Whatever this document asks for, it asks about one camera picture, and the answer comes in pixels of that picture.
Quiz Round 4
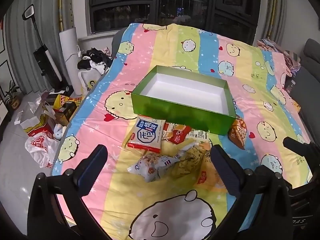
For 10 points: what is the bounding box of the dark small box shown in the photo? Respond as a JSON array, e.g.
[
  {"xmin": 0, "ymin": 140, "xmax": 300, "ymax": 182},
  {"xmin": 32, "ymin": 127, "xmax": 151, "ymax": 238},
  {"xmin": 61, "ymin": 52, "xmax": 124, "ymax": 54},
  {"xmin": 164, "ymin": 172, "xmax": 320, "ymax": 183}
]
[{"xmin": 284, "ymin": 77, "xmax": 300, "ymax": 93}]

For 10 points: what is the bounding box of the black and white clothes pile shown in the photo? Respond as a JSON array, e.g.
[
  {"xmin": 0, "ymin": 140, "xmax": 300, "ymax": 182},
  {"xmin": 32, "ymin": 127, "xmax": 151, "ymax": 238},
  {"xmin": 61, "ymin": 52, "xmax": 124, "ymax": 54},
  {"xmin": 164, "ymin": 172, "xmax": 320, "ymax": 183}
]
[{"xmin": 77, "ymin": 47, "xmax": 113, "ymax": 76}]

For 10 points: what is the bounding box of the striped cartoon bedsheet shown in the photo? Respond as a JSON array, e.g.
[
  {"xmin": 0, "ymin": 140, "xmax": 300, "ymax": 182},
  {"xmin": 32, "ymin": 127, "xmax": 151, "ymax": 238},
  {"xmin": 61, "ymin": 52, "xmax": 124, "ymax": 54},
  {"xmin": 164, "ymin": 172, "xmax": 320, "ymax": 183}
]
[{"xmin": 51, "ymin": 22, "xmax": 313, "ymax": 240}]

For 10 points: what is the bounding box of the brown orange snack packet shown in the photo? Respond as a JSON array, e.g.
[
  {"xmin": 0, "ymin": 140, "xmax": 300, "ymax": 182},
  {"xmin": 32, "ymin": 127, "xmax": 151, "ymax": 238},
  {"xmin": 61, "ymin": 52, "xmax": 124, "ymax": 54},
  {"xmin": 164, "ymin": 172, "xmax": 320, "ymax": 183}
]
[{"xmin": 228, "ymin": 119, "xmax": 248, "ymax": 150}]

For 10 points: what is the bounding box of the dark framed window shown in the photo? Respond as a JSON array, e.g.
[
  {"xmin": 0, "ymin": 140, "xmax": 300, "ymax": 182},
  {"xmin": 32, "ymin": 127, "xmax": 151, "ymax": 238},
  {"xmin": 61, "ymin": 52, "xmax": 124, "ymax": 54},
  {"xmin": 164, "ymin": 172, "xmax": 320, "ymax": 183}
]
[{"xmin": 86, "ymin": 0, "xmax": 263, "ymax": 47}]

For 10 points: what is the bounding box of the yellow pipe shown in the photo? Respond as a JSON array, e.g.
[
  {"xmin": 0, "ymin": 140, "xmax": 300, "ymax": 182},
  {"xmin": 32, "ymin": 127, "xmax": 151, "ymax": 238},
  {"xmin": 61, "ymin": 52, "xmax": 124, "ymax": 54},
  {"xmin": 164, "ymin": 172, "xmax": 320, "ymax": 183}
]
[
  {"xmin": 268, "ymin": 0, "xmax": 277, "ymax": 39},
  {"xmin": 58, "ymin": 0, "xmax": 63, "ymax": 33}
]

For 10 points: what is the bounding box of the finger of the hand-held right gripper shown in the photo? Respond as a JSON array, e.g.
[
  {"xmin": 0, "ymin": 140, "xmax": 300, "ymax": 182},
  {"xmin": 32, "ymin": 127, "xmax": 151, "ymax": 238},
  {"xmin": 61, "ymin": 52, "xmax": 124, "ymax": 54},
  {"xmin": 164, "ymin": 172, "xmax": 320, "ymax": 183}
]
[{"xmin": 283, "ymin": 136, "xmax": 320, "ymax": 162}]

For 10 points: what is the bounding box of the grey sofa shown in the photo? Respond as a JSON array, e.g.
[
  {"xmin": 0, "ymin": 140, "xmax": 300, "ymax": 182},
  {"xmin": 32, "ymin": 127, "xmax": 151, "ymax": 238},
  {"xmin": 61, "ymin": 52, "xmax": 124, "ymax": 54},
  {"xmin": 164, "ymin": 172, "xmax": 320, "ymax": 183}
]
[{"xmin": 290, "ymin": 38, "xmax": 320, "ymax": 140}]

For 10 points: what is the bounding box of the grey curtain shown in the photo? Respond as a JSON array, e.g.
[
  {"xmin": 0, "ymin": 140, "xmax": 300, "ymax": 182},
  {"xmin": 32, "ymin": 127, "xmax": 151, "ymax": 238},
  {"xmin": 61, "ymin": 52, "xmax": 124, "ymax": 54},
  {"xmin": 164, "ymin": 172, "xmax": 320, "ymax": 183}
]
[
  {"xmin": 265, "ymin": 0, "xmax": 288, "ymax": 45},
  {"xmin": 5, "ymin": 0, "xmax": 90, "ymax": 95}
]

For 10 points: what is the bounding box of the dark small carton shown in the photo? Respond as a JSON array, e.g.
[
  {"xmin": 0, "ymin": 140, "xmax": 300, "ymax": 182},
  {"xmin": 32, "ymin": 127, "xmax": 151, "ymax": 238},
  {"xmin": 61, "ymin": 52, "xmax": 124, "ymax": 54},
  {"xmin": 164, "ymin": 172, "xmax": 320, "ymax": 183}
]
[{"xmin": 57, "ymin": 102, "xmax": 77, "ymax": 125}]

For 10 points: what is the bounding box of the yellow packet red label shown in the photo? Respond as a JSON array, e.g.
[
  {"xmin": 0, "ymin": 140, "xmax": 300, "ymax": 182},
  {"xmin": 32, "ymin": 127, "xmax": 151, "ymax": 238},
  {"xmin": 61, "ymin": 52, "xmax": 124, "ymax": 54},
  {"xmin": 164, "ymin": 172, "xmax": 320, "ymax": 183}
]
[{"xmin": 195, "ymin": 160, "xmax": 227, "ymax": 193}]

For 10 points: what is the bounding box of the cream packet green print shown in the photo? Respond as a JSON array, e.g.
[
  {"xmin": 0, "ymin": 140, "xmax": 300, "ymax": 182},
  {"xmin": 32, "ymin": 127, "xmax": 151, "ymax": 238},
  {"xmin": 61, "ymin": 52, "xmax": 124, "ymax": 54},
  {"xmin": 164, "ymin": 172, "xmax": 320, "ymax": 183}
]
[{"xmin": 175, "ymin": 129, "xmax": 209, "ymax": 155}]

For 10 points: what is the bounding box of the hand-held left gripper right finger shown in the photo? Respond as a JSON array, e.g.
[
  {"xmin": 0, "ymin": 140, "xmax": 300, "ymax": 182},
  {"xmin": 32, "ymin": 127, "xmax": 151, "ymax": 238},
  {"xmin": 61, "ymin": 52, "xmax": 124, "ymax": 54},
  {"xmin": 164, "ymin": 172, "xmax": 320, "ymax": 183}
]
[{"xmin": 211, "ymin": 144, "xmax": 293, "ymax": 240}]

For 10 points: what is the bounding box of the small potted plant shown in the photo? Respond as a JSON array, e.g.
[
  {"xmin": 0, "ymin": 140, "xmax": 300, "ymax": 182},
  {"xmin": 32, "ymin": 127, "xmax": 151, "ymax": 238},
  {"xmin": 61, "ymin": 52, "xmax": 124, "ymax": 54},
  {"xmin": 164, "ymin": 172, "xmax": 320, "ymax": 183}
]
[{"xmin": 4, "ymin": 80, "xmax": 23, "ymax": 110}]

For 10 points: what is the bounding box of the pink patterned cloth pile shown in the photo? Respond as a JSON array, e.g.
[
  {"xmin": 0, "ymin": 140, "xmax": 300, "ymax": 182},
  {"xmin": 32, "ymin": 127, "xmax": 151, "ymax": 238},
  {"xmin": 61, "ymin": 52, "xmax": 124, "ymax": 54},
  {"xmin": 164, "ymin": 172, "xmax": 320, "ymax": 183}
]
[{"xmin": 257, "ymin": 38, "xmax": 302, "ymax": 77}]

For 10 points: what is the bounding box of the red and white plastic bag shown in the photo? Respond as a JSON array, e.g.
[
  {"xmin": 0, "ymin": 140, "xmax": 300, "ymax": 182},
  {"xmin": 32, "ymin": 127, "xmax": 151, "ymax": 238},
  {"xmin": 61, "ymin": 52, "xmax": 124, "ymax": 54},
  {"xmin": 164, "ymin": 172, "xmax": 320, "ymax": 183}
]
[{"xmin": 24, "ymin": 132, "xmax": 62, "ymax": 168}]

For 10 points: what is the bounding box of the white rolled mat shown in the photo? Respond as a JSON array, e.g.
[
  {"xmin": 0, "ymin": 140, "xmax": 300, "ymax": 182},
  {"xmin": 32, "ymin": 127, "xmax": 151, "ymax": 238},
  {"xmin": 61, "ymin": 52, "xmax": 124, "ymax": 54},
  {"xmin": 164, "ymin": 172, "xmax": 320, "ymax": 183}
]
[{"xmin": 59, "ymin": 27, "xmax": 84, "ymax": 97}]

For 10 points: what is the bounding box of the gold snack packet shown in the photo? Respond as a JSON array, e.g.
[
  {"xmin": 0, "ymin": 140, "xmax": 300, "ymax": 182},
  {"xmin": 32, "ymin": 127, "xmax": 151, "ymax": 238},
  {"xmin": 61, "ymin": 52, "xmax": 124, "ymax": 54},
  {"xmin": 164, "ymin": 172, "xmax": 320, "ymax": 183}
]
[{"xmin": 172, "ymin": 142, "xmax": 213, "ymax": 179}]

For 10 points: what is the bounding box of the black upright vacuum cleaner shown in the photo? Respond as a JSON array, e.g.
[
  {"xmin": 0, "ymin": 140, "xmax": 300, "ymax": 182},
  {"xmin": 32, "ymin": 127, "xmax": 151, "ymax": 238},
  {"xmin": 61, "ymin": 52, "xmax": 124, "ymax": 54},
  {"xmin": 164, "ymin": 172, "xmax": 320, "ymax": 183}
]
[{"xmin": 22, "ymin": 4, "xmax": 69, "ymax": 93}]

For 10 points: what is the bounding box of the white printed bag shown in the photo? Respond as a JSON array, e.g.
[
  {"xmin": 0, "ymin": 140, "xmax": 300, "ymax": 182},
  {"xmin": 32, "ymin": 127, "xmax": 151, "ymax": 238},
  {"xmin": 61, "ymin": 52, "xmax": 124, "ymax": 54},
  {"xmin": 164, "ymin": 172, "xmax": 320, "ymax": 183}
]
[{"xmin": 79, "ymin": 67, "xmax": 107, "ymax": 98}]

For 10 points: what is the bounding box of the white paper bag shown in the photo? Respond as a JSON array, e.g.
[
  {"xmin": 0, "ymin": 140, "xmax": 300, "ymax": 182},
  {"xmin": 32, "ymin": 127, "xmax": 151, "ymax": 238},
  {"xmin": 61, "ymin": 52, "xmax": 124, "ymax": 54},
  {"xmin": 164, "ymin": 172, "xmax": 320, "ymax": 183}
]
[{"xmin": 20, "ymin": 94, "xmax": 57, "ymax": 137}]

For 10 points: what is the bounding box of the small yellow item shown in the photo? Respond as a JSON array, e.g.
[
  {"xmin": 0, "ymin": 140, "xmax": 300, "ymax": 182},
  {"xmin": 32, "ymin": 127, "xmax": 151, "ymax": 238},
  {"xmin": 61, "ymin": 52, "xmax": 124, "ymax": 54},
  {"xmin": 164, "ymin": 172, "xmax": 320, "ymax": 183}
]
[{"xmin": 291, "ymin": 99, "xmax": 302, "ymax": 113}]

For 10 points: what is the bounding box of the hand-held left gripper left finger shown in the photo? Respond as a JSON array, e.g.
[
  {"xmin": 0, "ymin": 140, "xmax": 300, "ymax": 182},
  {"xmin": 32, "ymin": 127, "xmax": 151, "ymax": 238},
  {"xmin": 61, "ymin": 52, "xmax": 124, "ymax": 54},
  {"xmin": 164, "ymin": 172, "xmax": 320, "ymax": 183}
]
[{"xmin": 27, "ymin": 144, "xmax": 108, "ymax": 240}]

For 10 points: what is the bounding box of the white packet blue print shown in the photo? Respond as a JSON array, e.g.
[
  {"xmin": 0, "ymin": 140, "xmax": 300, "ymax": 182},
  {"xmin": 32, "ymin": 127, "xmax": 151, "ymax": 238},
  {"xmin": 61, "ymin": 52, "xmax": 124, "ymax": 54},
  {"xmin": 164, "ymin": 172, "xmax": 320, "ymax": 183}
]
[{"xmin": 127, "ymin": 116, "xmax": 167, "ymax": 154}]

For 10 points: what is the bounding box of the white and blue nut packet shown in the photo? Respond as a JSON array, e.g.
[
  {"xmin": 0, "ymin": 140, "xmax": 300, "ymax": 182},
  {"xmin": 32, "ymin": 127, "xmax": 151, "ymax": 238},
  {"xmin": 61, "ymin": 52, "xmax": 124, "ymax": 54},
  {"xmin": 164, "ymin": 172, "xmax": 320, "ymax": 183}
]
[{"xmin": 127, "ymin": 152, "xmax": 180, "ymax": 183}]

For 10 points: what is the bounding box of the red and white snack packet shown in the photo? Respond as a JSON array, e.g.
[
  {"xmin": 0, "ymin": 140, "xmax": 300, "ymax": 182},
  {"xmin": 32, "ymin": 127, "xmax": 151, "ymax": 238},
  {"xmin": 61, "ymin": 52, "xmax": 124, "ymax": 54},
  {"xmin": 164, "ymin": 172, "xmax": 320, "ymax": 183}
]
[{"xmin": 162, "ymin": 122, "xmax": 193, "ymax": 144}]

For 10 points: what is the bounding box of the white plush toy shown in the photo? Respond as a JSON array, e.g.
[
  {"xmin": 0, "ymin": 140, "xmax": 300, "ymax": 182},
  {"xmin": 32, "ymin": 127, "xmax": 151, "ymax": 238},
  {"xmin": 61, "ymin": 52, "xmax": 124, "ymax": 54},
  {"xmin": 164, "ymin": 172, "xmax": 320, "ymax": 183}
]
[{"xmin": 53, "ymin": 124, "xmax": 67, "ymax": 140}]

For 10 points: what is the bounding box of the green cardboard box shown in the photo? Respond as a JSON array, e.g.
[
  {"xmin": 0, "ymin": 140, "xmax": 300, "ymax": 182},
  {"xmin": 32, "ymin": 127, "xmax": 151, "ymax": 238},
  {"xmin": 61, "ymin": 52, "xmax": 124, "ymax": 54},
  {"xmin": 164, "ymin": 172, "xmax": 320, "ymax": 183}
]
[{"xmin": 131, "ymin": 65, "xmax": 237, "ymax": 137}]

